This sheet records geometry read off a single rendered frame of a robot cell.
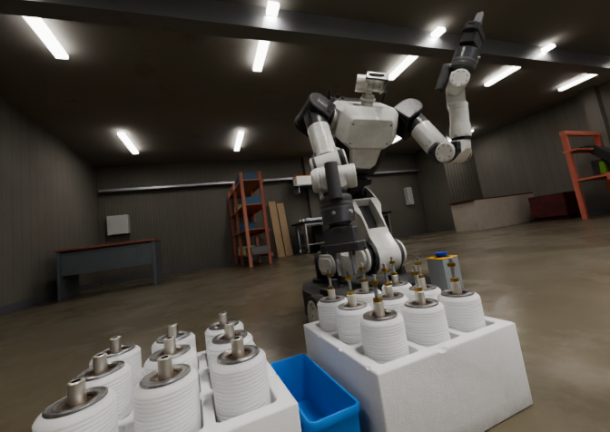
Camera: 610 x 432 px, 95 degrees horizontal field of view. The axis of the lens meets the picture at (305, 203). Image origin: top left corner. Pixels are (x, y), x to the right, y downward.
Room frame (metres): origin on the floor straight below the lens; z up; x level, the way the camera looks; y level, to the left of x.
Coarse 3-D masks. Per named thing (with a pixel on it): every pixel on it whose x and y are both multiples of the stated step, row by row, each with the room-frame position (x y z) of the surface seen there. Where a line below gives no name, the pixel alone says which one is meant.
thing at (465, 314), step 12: (444, 300) 0.71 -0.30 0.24; (456, 300) 0.69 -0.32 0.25; (468, 300) 0.69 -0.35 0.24; (480, 300) 0.71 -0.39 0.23; (456, 312) 0.70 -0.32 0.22; (468, 312) 0.69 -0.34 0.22; (480, 312) 0.69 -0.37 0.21; (456, 324) 0.70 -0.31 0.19; (468, 324) 0.69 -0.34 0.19; (480, 324) 0.69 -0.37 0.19
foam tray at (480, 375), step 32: (320, 352) 0.79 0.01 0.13; (352, 352) 0.65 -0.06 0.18; (416, 352) 0.61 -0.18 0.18; (448, 352) 0.61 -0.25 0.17; (480, 352) 0.64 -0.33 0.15; (512, 352) 0.68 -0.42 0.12; (352, 384) 0.64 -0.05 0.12; (384, 384) 0.55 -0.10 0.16; (416, 384) 0.57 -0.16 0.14; (448, 384) 0.60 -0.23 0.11; (480, 384) 0.64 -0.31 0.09; (512, 384) 0.67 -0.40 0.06; (384, 416) 0.55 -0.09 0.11; (416, 416) 0.57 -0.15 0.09; (448, 416) 0.60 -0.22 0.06; (480, 416) 0.63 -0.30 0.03
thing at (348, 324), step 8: (368, 304) 0.75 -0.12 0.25; (336, 312) 0.74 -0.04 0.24; (344, 312) 0.72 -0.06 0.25; (352, 312) 0.71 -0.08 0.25; (360, 312) 0.71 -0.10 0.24; (336, 320) 0.76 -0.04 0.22; (344, 320) 0.72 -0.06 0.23; (352, 320) 0.71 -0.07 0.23; (344, 328) 0.72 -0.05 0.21; (352, 328) 0.71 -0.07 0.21; (344, 336) 0.72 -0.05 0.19; (352, 336) 0.71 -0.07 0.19; (360, 336) 0.71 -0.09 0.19; (352, 344) 0.71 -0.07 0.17
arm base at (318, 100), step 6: (312, 96) 1.04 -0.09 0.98; (318, 96) 1.05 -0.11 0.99; (324, 96) 1.07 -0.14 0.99; (312, 102) 1.02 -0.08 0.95; (318, 102) 1.04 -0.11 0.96; (324, 102) 1.06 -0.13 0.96; (330, 102) 1.08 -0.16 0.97; (312, 108) 1.04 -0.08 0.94; (318, 108) 1.03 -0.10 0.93; (324, 108) 1.04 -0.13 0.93; (330, 108) 1.06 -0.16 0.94; (324, 114) 1.04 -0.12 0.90; (330, 114) 1.05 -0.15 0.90; (294, 120) 1.14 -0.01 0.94; (306, 132) 1.14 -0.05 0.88
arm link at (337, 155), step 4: (328, 152) 0.97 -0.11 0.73; (332, 152) 0.96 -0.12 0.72; (336, 152) 0.95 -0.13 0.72; (340, 152) 0.95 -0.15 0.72; (316, 156) 0.98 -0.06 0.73; (320, 156) 0.97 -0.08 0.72; (324, 156) 0.96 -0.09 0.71; (328, 156) 0.95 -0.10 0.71; (332, 156) 0.95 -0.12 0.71; (336, 156) 0.95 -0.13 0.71; (340, 156) 0.94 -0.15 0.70; (316, 160) 0.96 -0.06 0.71; (320, 160) 0.96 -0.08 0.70; (324, 160) 0.95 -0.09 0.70; (328, 160) 0.95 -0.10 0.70; (332, 160) 0.95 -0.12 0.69; (336, 160) 0.95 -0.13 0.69; (340, 160) 0.95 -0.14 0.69; (316, 164) 0.96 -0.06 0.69; (320, 164) 0.95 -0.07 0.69; (340, 164) 0.95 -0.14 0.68; (344, 164) 0.95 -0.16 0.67
